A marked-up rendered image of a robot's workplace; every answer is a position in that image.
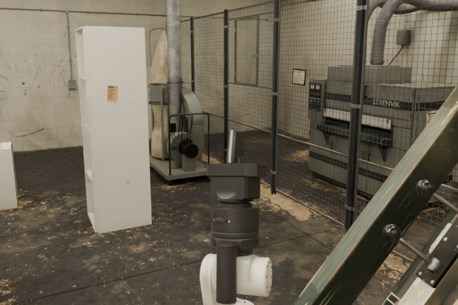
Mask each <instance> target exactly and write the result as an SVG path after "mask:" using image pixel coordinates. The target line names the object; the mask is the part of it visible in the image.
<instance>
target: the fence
mask: <svg viewBox="0 0 458 305"><path fill-rule="evenodd" d="M457 282H458V258H457V260H456V261H455V262H454V264H453V265H452V266H451V268H450V269H449V270H448V272H447V273H446V274H445V276H444V277H443V279H442V280H441V281H440V283H439V284H438V286H437V287H436V288H433V287H431V286H430V285H428V284H427V283H426V282H424V281H423V280H421V279H420V278H419V277H417V278H416V280H415V281H414V282H413V284H412V285H411V287H410V288H409V289H408V290H407V292H406V293H405V295H404V296H403V297H402V299H401V300H400V301H399V303H398V304H397V305H441V304H442V302H443V301H444V300H445V299H446V297H447V295H448V294H449V293H450V292H451V290H452V289H453V287H454V286H455V285H456V284H457Z"/></svg>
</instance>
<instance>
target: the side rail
mask: <svg viewBox="0 0 458 305"><path fill-rule="evenodd" d="M457 163H458V85H457V86H456V87H455V89H454V90H453V91H452V93H451V94H450V95H449V96H448V98H447V99H446V101H445V102H444V103H443V104H442V106H441V107H440V109H439V110H438V111H437V112H436V114H435V115H434V117H433V118H432V119H431V120H430V122H429V123H428V125H427V126H426V127H425V128H424V130H423V131H422V133H421V134H420V135H419V136H418V138H417V139H416V141H415V142H414V143H413V145H412V146H411V147H410V149H409V150H408V151H407V153H406V154H405V155H404V156H403V158H402V159H401V161H400V162H399V163H398V164H397V166H396V167H395V169H394V170H393V171H392V172H391V174H390V175H389V177H388V178H387V179H386V180H385V182H384V183H383V185H382V186H381V187H380V188H379V190H378V191H377V193H376V194H375V195H374V196H373V198H372V199H371V201H370V202H369V203H368V204H367V206H366V207H365V209H364V210H363V211H362V213H361V214H360V215H359V216H358V218H357V219H356V220H355V222H354V223H353V224H352V226H351V227H350V229H349V230H348V231H347V232H346V234H345V235H344V237H343V238H342V239H341V240H340V242H339V243H338V245H337V246H336V247H335V248H334V250H333V251H332V253H331V254H330V255H329V256H328V258H327V259H326V261H325V262H324V263H323V264H322V266H321V267H320V269H319V270H318V271H317V272H316V274H315V275H314V277H313V278H312V279H311V280H310V282H309V283H308V284H307V286H306V287H305V288H304V290H303V291H302V292H301V294H300V295H299V297H298V298H297V299H296V300H295V302H294V303H293V305H352V304H353V303H354V301H355V300H356V298H357V297H358V296H359V295H360V293H361V292H362V290H363V289H364V288H365V286H366V285H367V283H368V282H369V281H370V280H371V278H372V277H373V276H374V274H375V273H376V272H377V271H378V269H379V268H380V266H381V265H382V264H383V262H384V261H385V259H386V258H387V257H388V256H389V254H390V253H391V251H392V250H393V249H394V248H395V246H396V245H397V243H398V242H399V241H397V242H388V241H387V240H385V239H384V237H383V235H382V230H383V229H384V227H385V226H386V225H389V224H393V225H396V226H398V228H400V230H401V238H402V237H403V235H404V234H405V233H406V232H407V230H408V229H409V227H410V226H411V224H413V222H414V221H415V219H416V218H417V216H418V215H419V214H420V213H421V211H422V210H423V208H424V207H425V206H426V205H427V203H428V202H429V200H430V199H431V198H432V197H433V196H430V197H422V196H420V195H419V194H418V193H417V192H416V184H417V182H419V181H420V180H430V181H432V183H433V184H434V185H435V188H436V190H435V192H436V191H437V190H438V188H439V187H440V185H441V184H442V183H443V182H444V180H445V179H446V177H447V176H448V175H449V174H450V172H451V171H452V170H453V168H454V167H455V166H456V164H457Z"/></svg>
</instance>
